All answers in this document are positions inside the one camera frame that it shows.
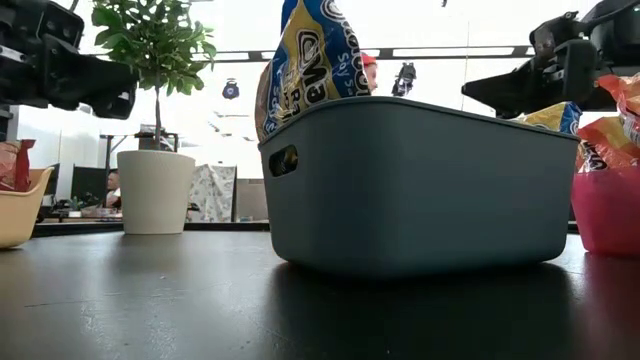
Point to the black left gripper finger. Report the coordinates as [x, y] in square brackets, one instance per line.
[90, 77]
[117, 107]

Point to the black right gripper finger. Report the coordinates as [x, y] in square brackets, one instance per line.
[505, 90]

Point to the blue soy sauce ramen pack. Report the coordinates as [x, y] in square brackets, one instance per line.
[312, 65]
[552, 117]

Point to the dark blue plastic bin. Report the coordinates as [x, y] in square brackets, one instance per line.
[420, 195]

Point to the yellow plastic bin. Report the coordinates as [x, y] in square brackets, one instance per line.
[20, 212]

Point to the red plastic bin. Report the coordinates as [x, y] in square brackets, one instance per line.
[607, 215]

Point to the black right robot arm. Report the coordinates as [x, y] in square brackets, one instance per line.
[620, 35]

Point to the long ceiling light panel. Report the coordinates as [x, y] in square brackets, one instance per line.
[240, 56]
[450, 52]

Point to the person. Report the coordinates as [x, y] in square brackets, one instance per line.
[370, 70]
[113, 187]

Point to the black background monitors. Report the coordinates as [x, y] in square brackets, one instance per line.
[87, 182]

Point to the green potted plant white pot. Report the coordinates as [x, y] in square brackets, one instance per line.
[156, 190]

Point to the black ceiling spot lamp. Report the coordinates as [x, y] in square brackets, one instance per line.
[404, 80]
[230, 90]

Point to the grey patterned cloth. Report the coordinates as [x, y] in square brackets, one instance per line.
[212, 192]

